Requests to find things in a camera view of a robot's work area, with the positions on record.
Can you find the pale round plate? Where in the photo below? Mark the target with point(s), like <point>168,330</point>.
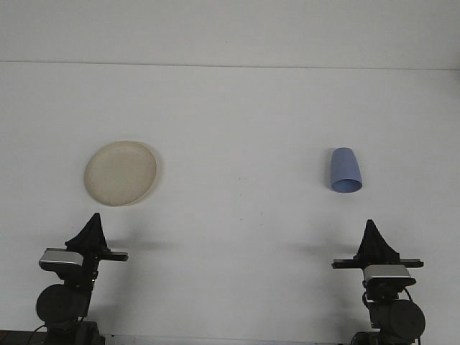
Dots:
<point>118,172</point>

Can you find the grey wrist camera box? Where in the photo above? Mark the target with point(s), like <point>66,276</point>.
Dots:
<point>387,272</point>
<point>59,258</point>

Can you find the pale blue cup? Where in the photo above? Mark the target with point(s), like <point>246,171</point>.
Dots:
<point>343,165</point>

